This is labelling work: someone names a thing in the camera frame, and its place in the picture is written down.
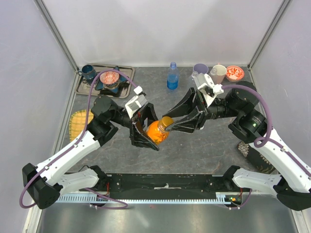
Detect purple plastic cup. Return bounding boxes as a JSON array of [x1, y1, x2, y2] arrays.
[[193, 64, 209, 74]]

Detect orange bottle cap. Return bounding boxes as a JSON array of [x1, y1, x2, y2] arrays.
[[159, 116, 174, 129]]

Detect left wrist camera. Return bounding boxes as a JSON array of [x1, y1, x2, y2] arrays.
[[125, 95, 147, 119]]

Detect black floral rectangular dish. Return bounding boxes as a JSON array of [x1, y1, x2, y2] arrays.
[[237, 141, 277, 174]]

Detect blue star-shaped dish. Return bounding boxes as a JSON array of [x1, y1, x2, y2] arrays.
[[95, 75, 127, 97]]

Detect blue cable duct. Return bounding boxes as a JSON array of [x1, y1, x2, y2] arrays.
[[56, 192, 230, 204]]

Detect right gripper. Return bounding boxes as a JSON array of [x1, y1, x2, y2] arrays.
[[162, 86, 241, 134]]

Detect pink plastic cup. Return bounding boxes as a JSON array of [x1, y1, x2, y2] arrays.
[[211, 65, 227, 84]]

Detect blue ceramic cup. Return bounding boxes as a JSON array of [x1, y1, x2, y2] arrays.
[[78, 65, 97, 81]]

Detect purple cable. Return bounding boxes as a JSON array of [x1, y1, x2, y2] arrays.
[[222, 84, 311, 210], [19, 70, 144, 209]]

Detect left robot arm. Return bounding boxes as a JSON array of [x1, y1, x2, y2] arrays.
[[19, 94, 159, 209]]

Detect clear bottle green label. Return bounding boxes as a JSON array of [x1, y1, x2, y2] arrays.
[[187, 71, 198, 89]]

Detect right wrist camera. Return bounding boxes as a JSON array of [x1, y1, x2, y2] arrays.
[[194, 73, 224, 107]]

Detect blue water bottle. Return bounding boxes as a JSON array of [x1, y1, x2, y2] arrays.
[[167, 62, 179, 90]]

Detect clear Pocari Sweat bottle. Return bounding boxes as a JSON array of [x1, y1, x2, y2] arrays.
[[209, 67, 217, 76]]

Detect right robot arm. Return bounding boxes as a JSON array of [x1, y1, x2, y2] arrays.
[[167, 81, 311, 211]]

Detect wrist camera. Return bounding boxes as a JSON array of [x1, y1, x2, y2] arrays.
[[125, 95, 147, 119], [194, 73, 224, 107]]

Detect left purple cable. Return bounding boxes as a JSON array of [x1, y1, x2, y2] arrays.
[[19, 70, 144, 209]]

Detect yellow woven plate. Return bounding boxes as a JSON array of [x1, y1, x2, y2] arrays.
[[69, 110, 94, 142]]

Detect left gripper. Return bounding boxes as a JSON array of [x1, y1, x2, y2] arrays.
[[110, 102, 168, 150]]

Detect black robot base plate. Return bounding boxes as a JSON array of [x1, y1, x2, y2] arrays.
[[89, 166, 249, 200]]

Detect red white floral bowl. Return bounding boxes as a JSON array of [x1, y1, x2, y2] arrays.
[[226, 66, 244, 82]]

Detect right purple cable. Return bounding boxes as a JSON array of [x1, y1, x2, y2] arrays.
[[222, 84, 311, 210]]

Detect orange drink bottle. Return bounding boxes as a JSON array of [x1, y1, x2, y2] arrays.
[[146, 120, 169, 145]]

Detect red patterned bowl on tray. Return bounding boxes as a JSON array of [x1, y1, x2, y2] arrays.
[[100, 71, 120, 88]]

